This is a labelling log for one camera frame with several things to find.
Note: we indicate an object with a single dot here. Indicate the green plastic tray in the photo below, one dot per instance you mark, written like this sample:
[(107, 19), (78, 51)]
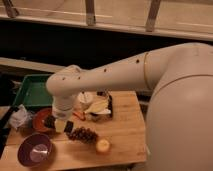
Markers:
[(33, 93)]

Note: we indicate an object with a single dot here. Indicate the crumpled white cloth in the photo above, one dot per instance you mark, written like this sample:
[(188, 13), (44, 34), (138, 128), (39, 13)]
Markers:
[(22, 118)]

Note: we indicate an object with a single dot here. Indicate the bunch of dark grapes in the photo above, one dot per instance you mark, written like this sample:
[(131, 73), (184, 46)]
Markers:
[(84, 135)]

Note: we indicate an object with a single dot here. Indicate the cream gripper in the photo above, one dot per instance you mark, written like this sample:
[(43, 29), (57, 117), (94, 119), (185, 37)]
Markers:
[(60, 125)]

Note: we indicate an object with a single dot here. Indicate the red chili pepper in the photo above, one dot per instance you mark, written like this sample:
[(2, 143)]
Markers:
[(79, 115)]

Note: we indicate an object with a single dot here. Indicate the purple bowl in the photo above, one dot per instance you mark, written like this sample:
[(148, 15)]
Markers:
[(34, 150)]

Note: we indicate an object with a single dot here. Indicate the yellow banana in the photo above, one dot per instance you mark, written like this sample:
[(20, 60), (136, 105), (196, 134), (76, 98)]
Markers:
[(97, 106)]

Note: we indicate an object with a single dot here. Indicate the white garlic bulb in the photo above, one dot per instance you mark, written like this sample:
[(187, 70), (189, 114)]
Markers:
[(85, 98)]

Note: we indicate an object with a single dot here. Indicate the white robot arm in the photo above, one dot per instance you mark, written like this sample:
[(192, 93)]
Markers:
[(179, 121)]

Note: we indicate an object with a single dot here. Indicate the orange bowl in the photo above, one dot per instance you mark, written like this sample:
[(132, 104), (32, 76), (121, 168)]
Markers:
[(39, 121)]

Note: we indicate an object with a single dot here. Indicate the yellow round fruit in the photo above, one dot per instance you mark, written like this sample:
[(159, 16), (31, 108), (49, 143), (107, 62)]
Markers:
[(103, 146)]

